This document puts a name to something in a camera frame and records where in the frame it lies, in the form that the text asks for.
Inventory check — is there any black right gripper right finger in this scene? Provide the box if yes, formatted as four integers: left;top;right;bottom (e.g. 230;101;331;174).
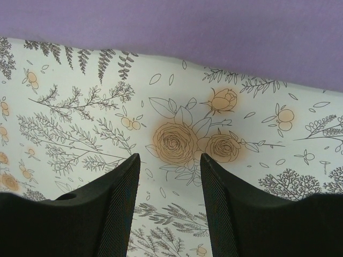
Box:
200;154;342;256

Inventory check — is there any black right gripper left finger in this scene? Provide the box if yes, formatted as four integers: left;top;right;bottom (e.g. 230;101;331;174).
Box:
1;154;140;256

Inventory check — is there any purple t shirt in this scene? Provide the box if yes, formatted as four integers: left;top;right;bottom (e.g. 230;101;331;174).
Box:
1;1;342;91

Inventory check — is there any floral patterned table mat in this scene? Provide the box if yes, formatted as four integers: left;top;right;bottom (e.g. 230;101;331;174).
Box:
1;37;342;256

